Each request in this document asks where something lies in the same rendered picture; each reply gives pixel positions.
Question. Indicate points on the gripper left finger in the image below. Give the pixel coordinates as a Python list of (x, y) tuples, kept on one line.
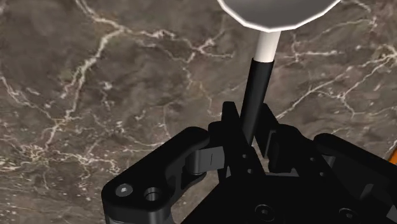
[(161, 173)]

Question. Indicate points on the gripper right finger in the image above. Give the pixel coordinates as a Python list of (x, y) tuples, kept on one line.
[(341, 161)]

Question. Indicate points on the orange object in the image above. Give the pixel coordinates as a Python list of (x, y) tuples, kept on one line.
[(393, 156)]

